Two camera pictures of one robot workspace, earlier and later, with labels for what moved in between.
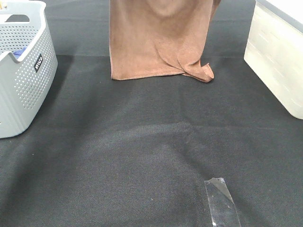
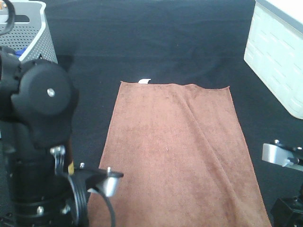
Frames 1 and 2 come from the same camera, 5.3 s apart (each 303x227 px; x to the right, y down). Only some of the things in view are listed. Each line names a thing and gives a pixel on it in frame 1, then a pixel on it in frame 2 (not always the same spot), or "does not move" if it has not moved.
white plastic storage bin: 274,50 does not move
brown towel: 158,38 to 183,159
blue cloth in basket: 18,53 does not move
